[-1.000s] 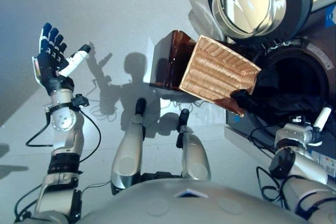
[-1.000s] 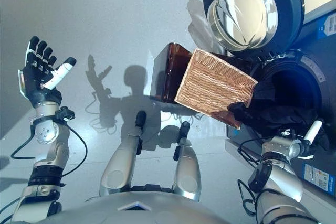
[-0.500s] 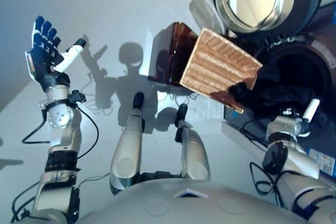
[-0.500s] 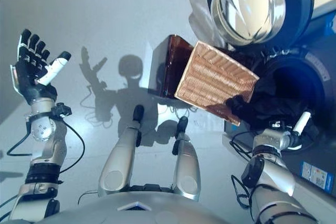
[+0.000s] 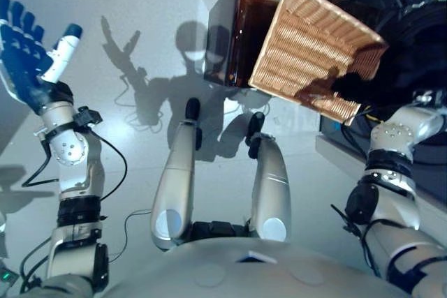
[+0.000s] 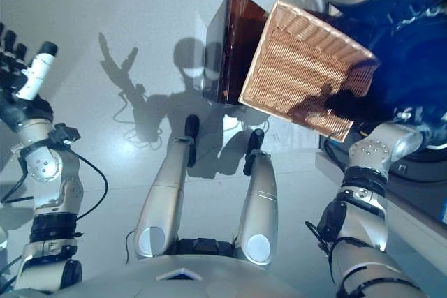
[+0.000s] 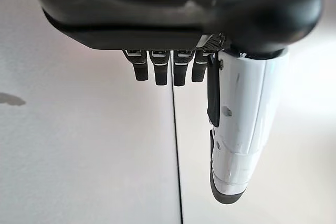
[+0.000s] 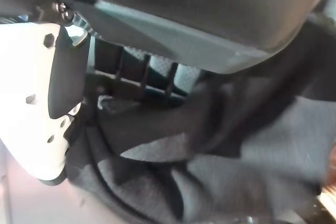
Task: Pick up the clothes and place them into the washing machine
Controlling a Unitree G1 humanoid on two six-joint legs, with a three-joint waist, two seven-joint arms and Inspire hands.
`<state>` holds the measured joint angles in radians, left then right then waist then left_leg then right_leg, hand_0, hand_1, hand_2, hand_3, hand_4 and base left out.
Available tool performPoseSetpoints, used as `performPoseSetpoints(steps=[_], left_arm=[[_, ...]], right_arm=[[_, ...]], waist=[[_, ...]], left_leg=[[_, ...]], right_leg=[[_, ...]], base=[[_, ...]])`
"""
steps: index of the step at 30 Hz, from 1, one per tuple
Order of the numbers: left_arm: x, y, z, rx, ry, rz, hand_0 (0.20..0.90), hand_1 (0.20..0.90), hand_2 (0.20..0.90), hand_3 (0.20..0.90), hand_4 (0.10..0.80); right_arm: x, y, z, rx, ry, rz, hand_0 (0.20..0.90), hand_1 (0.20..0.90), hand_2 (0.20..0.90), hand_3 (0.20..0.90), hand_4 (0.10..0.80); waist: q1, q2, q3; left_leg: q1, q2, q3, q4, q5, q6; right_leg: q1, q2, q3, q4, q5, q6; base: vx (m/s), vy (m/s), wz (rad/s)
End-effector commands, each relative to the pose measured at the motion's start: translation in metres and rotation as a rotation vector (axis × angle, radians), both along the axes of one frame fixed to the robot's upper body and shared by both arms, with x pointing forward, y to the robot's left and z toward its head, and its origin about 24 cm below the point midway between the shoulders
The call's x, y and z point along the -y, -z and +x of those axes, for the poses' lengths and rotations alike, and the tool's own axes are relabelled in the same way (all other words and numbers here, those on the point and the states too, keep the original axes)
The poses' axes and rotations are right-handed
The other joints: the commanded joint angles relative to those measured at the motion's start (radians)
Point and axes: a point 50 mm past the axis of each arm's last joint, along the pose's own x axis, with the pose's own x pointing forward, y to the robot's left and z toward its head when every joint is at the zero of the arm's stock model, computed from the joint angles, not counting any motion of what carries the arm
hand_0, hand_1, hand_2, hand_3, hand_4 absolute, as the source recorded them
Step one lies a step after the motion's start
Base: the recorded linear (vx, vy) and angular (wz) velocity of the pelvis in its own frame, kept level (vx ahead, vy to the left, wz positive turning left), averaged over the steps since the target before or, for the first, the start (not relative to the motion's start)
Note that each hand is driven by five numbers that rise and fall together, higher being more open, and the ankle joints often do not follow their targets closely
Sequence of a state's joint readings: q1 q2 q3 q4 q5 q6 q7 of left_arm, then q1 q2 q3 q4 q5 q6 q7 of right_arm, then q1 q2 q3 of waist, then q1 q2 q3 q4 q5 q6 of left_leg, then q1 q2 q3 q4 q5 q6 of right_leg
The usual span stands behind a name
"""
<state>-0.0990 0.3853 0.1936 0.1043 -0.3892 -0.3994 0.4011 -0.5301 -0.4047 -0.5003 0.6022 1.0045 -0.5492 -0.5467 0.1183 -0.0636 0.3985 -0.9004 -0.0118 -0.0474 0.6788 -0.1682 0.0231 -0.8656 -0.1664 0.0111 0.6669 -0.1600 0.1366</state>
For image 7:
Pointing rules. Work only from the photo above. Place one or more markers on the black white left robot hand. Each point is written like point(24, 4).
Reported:
point(157, 11)

